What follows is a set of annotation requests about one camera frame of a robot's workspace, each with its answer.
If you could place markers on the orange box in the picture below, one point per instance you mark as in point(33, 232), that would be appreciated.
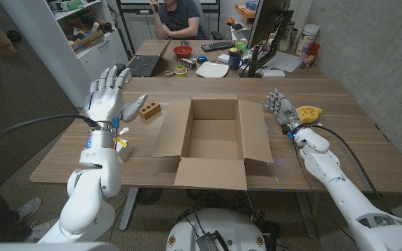
point(245, 11)

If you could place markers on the dark computer mouse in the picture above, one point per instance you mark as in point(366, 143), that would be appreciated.
point(185, 43)

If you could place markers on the white robot torso edge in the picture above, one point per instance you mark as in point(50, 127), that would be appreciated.
point(47, 247)

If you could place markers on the brown brick with holes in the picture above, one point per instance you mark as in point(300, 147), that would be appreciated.
point(150, 111)

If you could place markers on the open black laptop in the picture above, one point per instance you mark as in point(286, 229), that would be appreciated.
point(144, 65)

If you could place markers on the person in dark t-shirt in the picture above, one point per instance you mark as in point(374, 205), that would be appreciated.
point(180, 21)

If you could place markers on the small printed cardboard box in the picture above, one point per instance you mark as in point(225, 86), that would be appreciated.
point(87, 42)

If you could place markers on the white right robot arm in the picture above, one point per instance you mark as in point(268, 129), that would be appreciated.
point(326, 167)

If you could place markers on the black monitor on stand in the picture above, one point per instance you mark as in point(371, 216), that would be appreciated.
point(267, 21)

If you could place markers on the dark blue mug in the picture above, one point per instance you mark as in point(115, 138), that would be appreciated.
point(235, 61)

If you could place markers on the white shelf cabinet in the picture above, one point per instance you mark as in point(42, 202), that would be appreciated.
point(93, 62)

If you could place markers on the black round floor base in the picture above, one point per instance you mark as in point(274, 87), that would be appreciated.
point(149, 196)

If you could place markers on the stacked coloured cups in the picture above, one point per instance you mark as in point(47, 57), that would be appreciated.
point(180, 71)

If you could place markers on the white paper sheets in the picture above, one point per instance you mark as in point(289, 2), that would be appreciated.
point(286, 62)

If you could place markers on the green cube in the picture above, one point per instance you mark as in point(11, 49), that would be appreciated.
point(241, 46)

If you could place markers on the small white box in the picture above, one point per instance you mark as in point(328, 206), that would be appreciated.
point(223, 58)

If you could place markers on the metal table leg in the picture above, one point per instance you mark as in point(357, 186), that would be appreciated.
point(305, 212)
point(128, 209)

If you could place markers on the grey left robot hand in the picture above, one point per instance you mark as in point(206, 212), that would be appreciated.
point(105, 101)

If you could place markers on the yellow banana toy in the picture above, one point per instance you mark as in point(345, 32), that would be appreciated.
point(311, 113)

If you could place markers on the white plate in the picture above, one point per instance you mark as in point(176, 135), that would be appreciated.
point(212, 69)

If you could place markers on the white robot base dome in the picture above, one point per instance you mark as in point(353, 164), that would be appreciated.
point(236, 226)

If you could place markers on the white cube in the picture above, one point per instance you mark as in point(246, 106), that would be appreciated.
point(126, 153)

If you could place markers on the grey office chair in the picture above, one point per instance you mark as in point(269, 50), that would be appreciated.
point(203, 14)

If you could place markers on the red bowl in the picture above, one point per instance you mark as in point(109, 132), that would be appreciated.
point(183, 52)

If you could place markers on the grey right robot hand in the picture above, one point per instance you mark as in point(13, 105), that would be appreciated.
point(284, 109)

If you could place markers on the blue round object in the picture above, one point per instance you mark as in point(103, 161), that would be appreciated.
point(202, 59)

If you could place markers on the white canister with label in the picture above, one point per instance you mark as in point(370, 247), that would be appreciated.
point(307, 36)

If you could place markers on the small dark rectangular box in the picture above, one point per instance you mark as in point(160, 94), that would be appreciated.
point(188, 63)

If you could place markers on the black keyboard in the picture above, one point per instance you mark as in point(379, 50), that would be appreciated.
point(218, 46)

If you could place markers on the black plug adapter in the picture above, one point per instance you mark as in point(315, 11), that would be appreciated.
point(120, 66)

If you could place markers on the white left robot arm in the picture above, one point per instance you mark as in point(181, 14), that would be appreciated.
point(93, 195)

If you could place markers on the open cardboard box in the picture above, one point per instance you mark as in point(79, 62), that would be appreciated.
point(211, 174)

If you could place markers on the black round object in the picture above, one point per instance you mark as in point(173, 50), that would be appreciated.
point(14, 36)

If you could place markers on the grey finned module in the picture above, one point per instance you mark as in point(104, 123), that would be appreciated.
point(209, 242)

